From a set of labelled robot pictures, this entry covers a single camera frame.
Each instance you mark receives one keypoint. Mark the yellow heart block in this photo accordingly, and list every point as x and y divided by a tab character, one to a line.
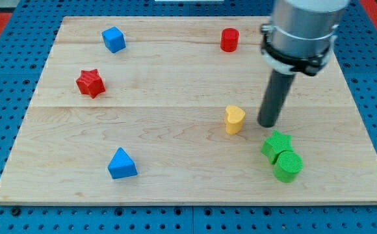
234	119

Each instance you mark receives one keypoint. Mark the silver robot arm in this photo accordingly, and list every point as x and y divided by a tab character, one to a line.
300	35

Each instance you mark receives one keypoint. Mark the light wooden board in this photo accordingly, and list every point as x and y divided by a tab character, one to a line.
164	104

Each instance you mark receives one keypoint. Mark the blue triangle block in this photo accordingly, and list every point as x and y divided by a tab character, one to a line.
121	165

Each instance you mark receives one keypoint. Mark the red cylinder block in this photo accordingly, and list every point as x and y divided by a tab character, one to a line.
229	39

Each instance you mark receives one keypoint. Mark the green star block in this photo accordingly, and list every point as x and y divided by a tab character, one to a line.
276	144

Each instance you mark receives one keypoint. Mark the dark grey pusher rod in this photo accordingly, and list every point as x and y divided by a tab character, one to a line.
275	95

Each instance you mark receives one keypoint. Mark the red star block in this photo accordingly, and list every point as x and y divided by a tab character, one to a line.
90	83

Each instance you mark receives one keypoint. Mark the blue cube block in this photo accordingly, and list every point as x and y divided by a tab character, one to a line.
114	39

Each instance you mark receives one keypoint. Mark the green cylinder block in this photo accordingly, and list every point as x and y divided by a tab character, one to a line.
288	165

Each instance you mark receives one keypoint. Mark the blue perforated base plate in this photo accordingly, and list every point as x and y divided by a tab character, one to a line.
25	44

